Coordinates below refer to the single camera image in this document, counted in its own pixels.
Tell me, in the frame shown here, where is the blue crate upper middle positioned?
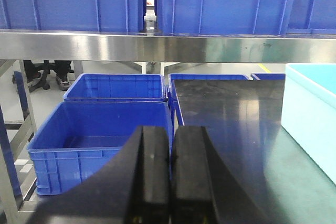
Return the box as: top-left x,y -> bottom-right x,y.
156,0 -> 335,35

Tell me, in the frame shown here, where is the blue crate beside table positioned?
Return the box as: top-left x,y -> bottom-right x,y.
166,73 -> 249,127

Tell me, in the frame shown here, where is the blue crate near lower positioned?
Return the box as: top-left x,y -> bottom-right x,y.
27,102 -> 173,196

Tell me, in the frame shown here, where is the stainless steel shelf rail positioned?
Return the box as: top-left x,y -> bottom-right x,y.
1,30 -> 335,63

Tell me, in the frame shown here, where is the blue crate far lower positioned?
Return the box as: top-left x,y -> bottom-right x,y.
63,73 -> 167,102

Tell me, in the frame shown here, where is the blue crate upper left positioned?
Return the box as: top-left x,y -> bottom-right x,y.
1,0 -> 145,33

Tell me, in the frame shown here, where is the light turquoise plastic tub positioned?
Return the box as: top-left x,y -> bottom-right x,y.
281,63 -> 335,182

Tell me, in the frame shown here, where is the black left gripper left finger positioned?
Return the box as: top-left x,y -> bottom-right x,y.
28,126 -> 170,223

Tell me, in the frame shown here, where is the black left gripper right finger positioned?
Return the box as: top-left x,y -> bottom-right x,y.
171,126 -> 271,223

